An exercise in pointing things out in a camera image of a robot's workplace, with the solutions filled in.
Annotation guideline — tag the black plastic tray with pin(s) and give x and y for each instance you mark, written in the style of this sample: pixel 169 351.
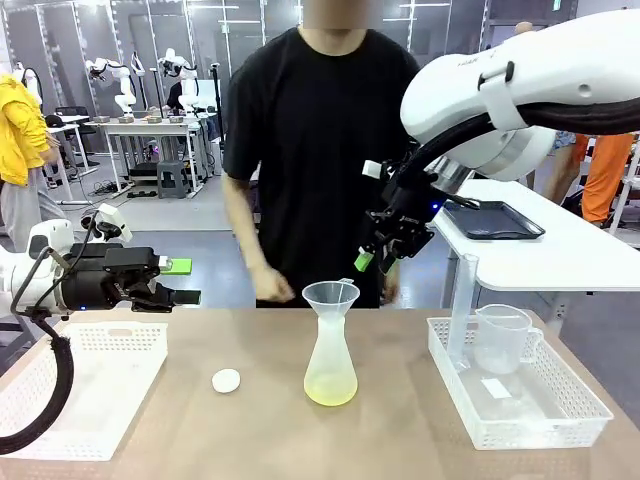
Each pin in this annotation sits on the black plastic tray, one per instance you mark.
pixel 495 220

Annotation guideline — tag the person's left hand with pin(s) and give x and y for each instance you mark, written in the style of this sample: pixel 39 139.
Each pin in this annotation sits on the person's left hand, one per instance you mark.
pixel 391 287

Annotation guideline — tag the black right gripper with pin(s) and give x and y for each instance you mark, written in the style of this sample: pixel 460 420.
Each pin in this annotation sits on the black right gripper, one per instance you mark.
pixel 405 220

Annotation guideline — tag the person in yellow hoodie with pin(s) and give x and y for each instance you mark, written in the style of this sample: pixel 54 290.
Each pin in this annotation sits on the person in yellow hoodie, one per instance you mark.
pixel 20 130

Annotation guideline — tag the mannequin in orange clothes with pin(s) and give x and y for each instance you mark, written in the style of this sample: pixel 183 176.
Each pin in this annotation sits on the mannequin in orange clothes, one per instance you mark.
pixel 605 175

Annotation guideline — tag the clear plastic graduated cylinder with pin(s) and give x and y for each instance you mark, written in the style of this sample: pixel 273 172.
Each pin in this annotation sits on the clear plastic graduated cylinder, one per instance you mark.
pixel 460 310

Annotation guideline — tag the person in black t-shirt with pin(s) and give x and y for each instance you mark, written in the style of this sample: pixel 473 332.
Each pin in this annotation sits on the person in black t-shirt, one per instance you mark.
pixel 320 150

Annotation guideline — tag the person's right forearm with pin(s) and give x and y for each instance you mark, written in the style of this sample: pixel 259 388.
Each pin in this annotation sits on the person's right forearm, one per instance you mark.
pixel 245 225

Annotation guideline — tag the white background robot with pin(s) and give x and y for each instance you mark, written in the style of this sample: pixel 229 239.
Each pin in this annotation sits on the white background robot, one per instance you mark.
pixel 30 82
pixel 185 75
pixel 120 82

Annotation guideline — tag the white perforated plastic basket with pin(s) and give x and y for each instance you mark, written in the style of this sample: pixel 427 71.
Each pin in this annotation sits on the white perforated plastic basket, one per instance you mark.
pixel 565 380
pixel 125 350

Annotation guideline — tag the translucent plastic conical flask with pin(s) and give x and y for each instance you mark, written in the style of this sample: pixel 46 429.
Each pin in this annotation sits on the translucent plastic conical flask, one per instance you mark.
pixel 330 370

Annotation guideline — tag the clear plastic measuring beaker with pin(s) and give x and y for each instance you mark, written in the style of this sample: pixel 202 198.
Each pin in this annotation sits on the clear plastic measuring beaker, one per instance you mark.
pixel 500 340

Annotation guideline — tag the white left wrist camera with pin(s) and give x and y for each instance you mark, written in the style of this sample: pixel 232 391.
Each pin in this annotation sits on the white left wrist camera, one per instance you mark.
pixel 114 220

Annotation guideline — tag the black tripod pole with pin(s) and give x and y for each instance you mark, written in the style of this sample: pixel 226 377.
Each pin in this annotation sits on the black tripod pole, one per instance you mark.
pixel 218 115

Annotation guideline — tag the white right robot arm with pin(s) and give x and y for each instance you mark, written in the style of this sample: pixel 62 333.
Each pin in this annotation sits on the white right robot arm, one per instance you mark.
pixel 550 70

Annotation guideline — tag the clear plastic bag white label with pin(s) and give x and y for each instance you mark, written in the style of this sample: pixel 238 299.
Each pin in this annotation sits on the clear plastic bag white label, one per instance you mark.
pixel 530 400

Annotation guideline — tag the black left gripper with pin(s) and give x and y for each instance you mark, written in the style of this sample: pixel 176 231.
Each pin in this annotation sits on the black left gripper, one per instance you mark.
pixel 105 275

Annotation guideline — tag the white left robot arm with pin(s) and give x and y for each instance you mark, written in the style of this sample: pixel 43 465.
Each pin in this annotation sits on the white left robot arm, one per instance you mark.
pixel 15 280

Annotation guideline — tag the white frame workbench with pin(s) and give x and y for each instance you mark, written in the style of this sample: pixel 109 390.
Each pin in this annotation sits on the white frame workbench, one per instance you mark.
pixel 150 129

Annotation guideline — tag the person's right hand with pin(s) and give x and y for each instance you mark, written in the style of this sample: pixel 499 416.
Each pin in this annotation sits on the person's right hand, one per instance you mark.
pixel 272 285

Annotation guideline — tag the seated person in black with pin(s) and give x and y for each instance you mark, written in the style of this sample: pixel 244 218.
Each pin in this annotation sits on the seated person in black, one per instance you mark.
pixel 175 95

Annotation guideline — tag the grey step stool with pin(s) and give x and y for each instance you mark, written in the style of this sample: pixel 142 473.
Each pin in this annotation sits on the grey step stool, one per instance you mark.
pixel 173 179

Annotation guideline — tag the white desk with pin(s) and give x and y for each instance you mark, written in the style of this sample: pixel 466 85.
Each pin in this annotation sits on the white desk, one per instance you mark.
pixel 70 125

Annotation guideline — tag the clear plastic funnel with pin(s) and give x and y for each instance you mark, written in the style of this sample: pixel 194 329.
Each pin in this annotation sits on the clear plastic funnel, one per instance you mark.
pixel 330 297

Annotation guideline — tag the white round flask cap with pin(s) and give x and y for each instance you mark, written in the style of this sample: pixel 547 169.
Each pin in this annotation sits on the white round flask cap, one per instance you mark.
pixel 226 381

